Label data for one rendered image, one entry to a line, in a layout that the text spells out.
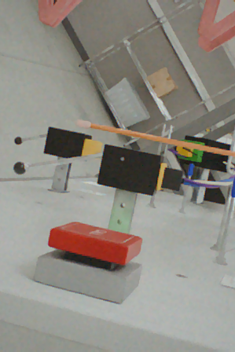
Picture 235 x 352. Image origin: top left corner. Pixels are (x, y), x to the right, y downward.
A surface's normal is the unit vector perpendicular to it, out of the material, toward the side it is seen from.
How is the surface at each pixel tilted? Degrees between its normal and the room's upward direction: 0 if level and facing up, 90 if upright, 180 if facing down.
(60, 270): 90
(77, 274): 90
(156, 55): 90
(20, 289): 50
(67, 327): 90
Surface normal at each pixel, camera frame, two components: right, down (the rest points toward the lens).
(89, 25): -0.15, 0.12
